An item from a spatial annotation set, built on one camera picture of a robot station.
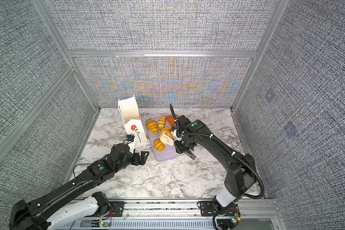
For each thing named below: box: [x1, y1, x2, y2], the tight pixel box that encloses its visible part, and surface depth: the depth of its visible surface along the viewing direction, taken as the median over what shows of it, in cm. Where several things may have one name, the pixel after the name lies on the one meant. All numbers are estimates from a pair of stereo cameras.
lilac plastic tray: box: [145, 115, 181, 162], surface depth 97 cm
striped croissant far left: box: [146, 118, 159, 135], surface depth 105 cm
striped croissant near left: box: [153, 138, 166, 151], surface depth 95 cm
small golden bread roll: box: [157, 115, 167, 130], surface depth 108 cm
